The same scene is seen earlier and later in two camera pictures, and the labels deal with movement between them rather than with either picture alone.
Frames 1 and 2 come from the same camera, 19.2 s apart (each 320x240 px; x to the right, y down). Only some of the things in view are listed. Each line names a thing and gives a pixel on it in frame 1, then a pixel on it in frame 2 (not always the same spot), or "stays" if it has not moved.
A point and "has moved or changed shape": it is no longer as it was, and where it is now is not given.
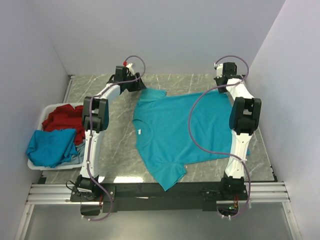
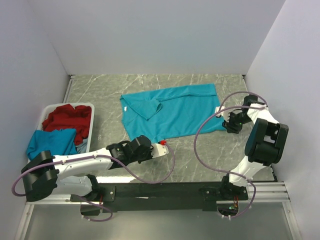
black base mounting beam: [96, 200] stays
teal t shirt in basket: [51, 148] stays
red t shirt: [65, 117] stays
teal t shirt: [161, 123] has moved or changed shape
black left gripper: [139, 85] to [149, 157]
